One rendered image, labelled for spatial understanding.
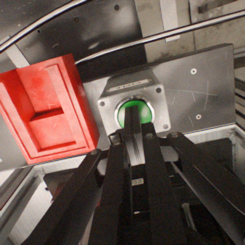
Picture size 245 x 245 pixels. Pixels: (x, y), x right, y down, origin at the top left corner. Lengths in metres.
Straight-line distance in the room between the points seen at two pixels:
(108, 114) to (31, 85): 0.18
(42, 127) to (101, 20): 0.33
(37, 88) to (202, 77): 0.28
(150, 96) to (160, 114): 0.03
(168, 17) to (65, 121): 0.28
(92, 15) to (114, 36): 0.07
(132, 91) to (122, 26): 0.36
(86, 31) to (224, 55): 0.35
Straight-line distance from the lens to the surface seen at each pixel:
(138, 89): 0.22
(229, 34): 1.37
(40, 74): 0.36
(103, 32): 0.56
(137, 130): 0.16
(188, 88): 0.35
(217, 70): 0.36
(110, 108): 0.23
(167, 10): 0.44
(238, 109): 0.46
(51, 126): 0.34
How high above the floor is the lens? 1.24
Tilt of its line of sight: 66 degrees down
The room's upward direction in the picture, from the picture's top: 176 degrees counter-clockwise
